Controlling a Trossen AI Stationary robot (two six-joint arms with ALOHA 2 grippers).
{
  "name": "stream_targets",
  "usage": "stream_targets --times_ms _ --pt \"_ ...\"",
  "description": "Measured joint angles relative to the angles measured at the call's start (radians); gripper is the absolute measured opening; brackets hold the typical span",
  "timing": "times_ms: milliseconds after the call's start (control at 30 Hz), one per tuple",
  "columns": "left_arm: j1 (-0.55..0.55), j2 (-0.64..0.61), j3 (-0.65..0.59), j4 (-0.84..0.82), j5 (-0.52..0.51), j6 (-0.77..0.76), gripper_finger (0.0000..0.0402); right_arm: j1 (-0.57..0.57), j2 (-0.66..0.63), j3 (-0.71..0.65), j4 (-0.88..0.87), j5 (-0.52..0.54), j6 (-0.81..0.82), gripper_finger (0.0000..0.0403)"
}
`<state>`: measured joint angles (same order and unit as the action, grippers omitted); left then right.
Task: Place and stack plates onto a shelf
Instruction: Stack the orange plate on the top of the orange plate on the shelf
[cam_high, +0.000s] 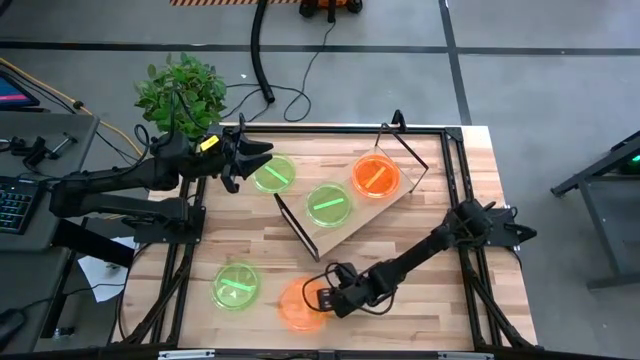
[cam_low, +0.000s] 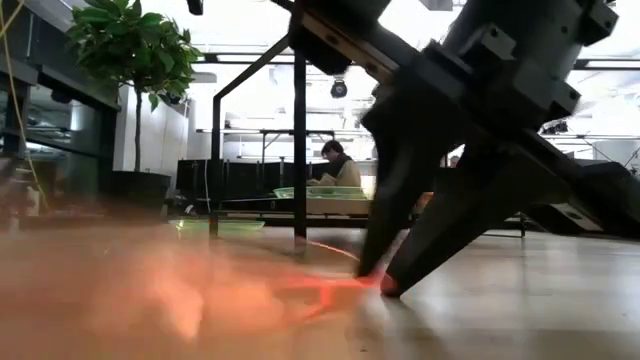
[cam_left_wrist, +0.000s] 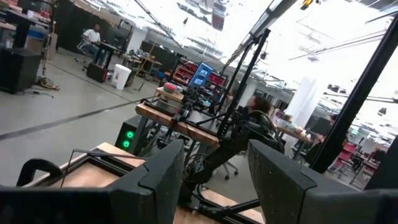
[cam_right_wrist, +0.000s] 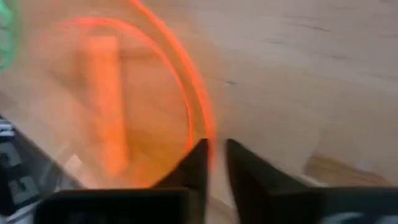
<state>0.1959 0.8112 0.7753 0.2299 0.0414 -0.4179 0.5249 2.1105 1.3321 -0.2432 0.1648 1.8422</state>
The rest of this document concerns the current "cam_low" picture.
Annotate black aluminium table frame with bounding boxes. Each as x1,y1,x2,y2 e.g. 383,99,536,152
167,212,526,239

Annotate black plant pot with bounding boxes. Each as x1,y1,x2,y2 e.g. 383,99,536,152
106,170,172,222

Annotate orange translucent plate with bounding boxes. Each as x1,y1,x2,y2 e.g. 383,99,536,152
0,219,397,354

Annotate black background tables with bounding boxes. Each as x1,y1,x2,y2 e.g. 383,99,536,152
175,157,327,214

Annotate black ceiling spotlight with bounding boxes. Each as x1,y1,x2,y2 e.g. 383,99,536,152
329,76,350,100

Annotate green leafy plant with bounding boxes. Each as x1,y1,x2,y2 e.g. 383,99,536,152
66,0,204,172

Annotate yellow cable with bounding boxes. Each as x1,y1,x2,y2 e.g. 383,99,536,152
0,0,50,212

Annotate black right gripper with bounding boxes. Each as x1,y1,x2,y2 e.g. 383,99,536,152
287,0,640,240

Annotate green translucent plate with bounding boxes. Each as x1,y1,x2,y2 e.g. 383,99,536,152
168,217,267,234
272,185,370,201

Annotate grey desk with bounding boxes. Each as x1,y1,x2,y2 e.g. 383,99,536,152
0,0,122,224

